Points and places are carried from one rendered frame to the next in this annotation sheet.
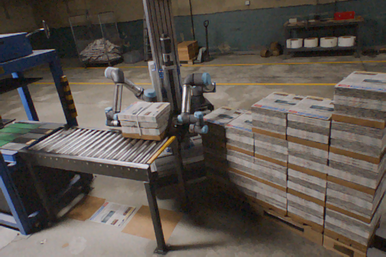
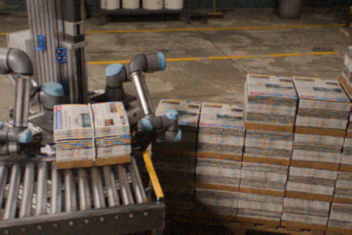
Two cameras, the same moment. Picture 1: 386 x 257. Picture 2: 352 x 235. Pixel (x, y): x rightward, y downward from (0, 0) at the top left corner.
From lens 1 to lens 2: 1.49 m
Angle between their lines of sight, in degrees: 36
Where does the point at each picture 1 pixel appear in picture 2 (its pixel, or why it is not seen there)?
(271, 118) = (276, 108)
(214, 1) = not seen: outside the picture
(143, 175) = (155, 218)
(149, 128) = (113, 146)
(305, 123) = (321, 108)
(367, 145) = not seen: outside the picture
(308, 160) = (318, 152)
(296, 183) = (298, 182)
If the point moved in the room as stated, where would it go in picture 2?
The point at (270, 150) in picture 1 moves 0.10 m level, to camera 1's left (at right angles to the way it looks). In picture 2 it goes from (269, 148) to (258, 153)
